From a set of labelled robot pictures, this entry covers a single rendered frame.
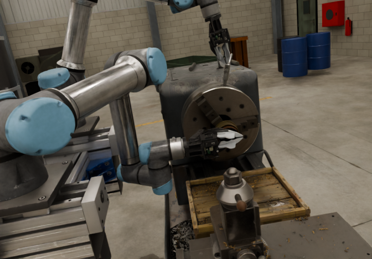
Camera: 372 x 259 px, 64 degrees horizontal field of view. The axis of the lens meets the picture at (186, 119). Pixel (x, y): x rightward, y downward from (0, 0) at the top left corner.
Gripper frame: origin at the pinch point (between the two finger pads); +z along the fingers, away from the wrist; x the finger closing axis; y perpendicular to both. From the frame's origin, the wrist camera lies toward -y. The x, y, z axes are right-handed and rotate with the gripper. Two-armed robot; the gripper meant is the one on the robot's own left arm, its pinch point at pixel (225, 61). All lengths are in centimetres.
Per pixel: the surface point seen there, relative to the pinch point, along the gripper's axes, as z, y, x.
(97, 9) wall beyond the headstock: -167, -957, -203
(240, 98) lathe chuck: 12.8, 18.5, -1.5
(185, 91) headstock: 5.8, 2.7, -21.1
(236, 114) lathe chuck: 18.5, 18.5, -5.0
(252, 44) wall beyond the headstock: 133, -1060, 299
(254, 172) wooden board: 41.0, 27.8, -6.0
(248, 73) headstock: 8.4, 0.5, 8.5
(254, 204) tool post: 18, 78, -16
